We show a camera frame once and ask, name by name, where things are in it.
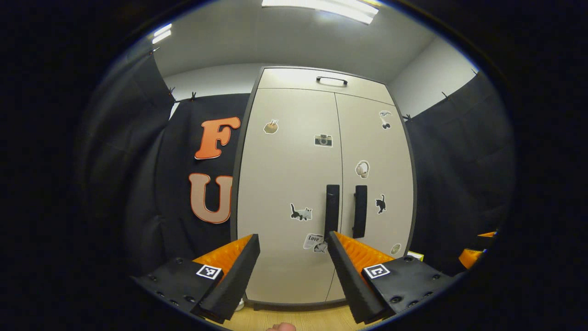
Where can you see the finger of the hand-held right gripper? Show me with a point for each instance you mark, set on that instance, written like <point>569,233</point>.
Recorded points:
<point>471,258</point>
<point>488,234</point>

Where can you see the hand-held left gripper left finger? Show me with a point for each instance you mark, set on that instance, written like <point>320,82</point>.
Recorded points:
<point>236,280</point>

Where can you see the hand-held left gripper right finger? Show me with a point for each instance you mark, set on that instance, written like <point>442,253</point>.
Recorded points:
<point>347,280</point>

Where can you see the white shoe cabinet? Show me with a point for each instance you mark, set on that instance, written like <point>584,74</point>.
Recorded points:
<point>234,193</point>

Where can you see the white shoe cabinet door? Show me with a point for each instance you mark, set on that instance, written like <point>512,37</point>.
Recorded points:
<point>285,184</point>
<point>388,151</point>

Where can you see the white cabinet drawer front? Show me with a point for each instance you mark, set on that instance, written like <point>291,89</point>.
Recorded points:
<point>294,78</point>

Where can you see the yellow book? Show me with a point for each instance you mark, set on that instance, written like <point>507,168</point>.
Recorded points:
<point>415,255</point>

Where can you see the black backdrop cloth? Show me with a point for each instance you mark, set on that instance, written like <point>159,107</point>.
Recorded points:
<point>147,184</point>
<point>459,161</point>

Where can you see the ceiling light panel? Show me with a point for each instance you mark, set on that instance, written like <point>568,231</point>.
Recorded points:
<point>161,33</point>
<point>321,8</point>

